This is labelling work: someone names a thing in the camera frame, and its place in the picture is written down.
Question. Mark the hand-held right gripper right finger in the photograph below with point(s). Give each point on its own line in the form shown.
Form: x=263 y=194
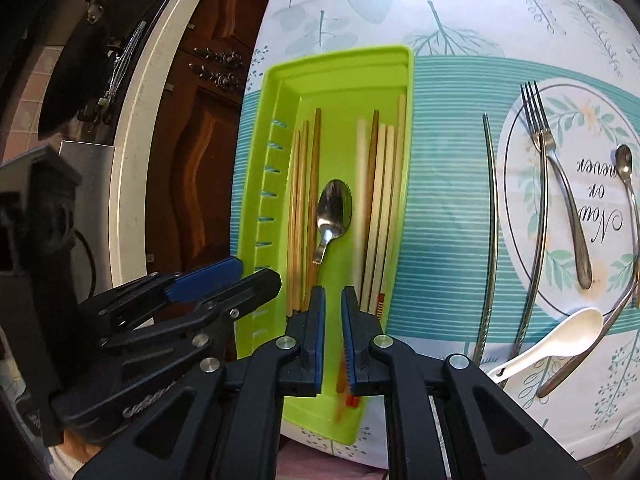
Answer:
x=348 y=332

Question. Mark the metal fork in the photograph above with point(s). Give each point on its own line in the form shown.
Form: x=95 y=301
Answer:
x=570 y=210

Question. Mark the green plastic utensil tray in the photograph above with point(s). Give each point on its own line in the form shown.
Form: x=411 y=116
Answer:
x=340 y=85

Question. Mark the black pan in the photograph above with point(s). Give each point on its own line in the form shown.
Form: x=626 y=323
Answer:
x=75 y=70

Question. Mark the leaf printed teal tablecloth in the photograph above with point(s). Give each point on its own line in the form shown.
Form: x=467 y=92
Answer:
x=450 y=185

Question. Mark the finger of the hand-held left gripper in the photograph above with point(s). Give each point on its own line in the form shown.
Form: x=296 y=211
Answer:
x=250 y=290
x=200 y=280

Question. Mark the stainless steel panel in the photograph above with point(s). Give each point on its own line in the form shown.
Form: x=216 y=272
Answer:
x=90 y=200

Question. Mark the large metal spoon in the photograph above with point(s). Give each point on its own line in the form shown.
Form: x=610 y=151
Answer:
x=334 y=207

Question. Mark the white ceramic spoon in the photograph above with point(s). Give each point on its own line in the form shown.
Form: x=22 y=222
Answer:
x=580 y=327

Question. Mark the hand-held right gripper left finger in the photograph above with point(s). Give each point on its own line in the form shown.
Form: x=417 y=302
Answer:
x=320 y=332

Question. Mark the metal chopstick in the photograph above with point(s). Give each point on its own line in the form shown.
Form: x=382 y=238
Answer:
x=494 y=235
x=523 y=332

